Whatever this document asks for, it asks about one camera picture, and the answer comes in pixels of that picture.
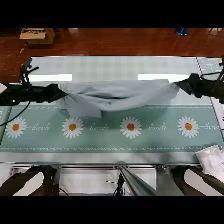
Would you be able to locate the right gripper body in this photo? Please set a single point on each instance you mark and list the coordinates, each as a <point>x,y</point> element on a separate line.
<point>191,85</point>

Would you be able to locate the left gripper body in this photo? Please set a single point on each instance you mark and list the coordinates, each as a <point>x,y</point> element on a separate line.
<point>51,93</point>

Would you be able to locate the grey shirt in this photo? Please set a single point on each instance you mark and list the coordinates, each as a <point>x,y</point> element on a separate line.
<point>116,95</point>

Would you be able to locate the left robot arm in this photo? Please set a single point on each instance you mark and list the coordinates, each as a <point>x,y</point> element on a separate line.
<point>18,95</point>

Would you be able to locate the blue object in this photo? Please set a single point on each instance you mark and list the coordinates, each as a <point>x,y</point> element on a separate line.
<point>182,31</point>

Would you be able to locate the cardboard box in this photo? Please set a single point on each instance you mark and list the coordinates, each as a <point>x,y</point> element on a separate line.
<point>38,35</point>

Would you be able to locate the white garment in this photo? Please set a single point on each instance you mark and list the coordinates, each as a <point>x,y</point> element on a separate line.
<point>211,160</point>

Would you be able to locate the silver frame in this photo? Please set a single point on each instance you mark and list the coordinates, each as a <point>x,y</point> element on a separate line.
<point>140,185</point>

